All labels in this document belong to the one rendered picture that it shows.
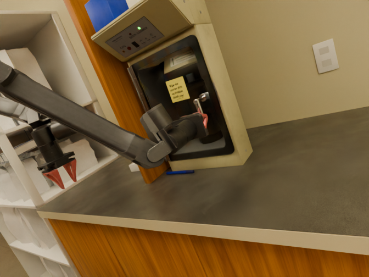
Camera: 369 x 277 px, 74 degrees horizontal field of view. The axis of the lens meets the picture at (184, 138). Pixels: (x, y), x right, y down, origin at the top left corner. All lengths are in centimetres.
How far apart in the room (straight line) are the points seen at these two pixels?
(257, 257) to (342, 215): 23
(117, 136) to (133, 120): 40
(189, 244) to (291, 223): 33
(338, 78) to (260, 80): 30
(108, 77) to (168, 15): 34
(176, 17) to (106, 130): 38
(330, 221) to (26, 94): 66
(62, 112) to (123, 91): 43
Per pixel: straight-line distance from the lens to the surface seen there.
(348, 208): 58
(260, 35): 117
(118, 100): 96
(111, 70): 98
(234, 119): 84
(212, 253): 74
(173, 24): 78
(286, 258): 64
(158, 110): 61
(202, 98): 79
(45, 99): 61
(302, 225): 55
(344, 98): 116
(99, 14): 88
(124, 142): 58
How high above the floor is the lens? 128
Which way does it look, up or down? 13 degrees down
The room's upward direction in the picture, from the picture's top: 21 degrees counter-clockwise
